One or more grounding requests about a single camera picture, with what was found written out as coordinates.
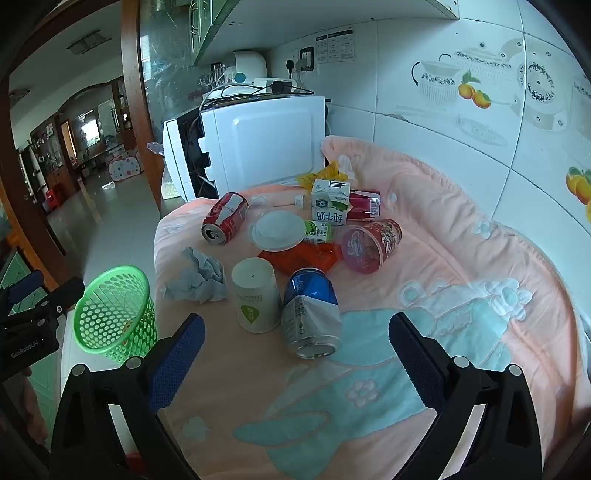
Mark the black power adapter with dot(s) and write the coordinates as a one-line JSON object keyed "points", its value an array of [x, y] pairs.
{"points": [[282, 86]]}

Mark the small green white carton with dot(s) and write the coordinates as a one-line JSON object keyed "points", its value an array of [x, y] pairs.
{"points": [[318, 233]]}

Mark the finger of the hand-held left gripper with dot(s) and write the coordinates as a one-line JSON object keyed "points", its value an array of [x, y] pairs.
{"points": [[64, 297], [27, 285]]}

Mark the wall notice sheet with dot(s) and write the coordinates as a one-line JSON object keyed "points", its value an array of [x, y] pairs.
{"points": [[336, 46]]}

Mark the clear plastic bag of rice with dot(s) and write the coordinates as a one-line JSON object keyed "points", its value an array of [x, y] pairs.
{"points": [[168, 184]]}

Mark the small red stool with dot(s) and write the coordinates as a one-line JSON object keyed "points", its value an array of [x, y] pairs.
{"points": [[54, 196]]}

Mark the white milk carton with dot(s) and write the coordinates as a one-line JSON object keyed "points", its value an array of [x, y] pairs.
{"points": [[328, 207]]}

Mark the green wall cabinet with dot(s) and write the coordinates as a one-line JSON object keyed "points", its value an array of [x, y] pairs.
{"points": [[207, 27]]}

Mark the grey tissue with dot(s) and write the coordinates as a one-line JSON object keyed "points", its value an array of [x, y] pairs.
{"points": [[198, 277]]}

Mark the pink printed blanket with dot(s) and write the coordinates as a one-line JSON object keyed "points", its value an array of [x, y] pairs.
{"points": [[461, 258]]}

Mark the orange snack wrapper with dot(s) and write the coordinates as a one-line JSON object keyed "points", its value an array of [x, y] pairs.
{"points": [[304, 258]]}

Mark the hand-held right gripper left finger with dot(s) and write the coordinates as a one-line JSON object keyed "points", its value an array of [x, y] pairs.
{"points": [[178, 360]]}

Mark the white round plastic lid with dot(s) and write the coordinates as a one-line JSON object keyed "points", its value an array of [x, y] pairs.
{"points": [[277, 230]]}

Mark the green plastic mesh basket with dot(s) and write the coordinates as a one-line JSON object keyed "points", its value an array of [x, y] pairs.
{"points": [[111, 314]]}

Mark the red plastic cup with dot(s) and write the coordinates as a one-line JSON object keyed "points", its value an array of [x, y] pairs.
{"points": [[369, 244]]}

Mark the red gold drink bottle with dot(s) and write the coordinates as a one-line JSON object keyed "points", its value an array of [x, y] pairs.
{"points": [[362, 203]]}

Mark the blue drink can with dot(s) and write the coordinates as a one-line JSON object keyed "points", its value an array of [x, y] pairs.
{"points": [[309, 314]]}

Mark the white paper cup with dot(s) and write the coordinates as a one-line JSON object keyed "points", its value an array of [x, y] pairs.
{"points": [[254, 295]]}

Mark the yellow plastic wrapper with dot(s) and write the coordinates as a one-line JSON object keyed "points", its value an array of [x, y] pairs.
{"points": [[323, 175]]}

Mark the wooden door frame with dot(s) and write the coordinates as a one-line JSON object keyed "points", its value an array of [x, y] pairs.
{"points": [[136, 92]]}

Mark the white microwave oven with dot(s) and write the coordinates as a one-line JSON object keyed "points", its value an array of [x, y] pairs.
{"points": [[263, 138]]}

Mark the wall outlet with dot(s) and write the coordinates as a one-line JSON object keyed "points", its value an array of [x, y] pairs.
{"points": [[305, 57]]}

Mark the red cola can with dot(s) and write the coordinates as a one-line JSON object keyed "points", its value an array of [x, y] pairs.
{"points": [[226, 212]]}

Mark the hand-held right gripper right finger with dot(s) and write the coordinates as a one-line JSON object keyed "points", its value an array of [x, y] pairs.
{"points": [[415, 364]]}

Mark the white electric kettle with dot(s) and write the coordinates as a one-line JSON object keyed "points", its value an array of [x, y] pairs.
{"points": [[249, 64]]}

